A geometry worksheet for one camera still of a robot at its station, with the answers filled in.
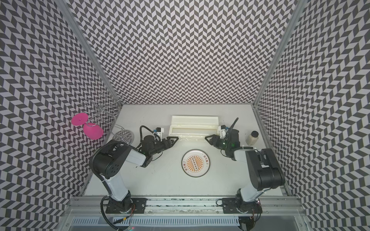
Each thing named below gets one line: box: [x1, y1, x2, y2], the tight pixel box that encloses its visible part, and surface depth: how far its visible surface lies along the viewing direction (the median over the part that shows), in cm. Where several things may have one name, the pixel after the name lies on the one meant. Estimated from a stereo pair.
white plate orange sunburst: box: [181, 148, 211, 178], surface depth 89 cm
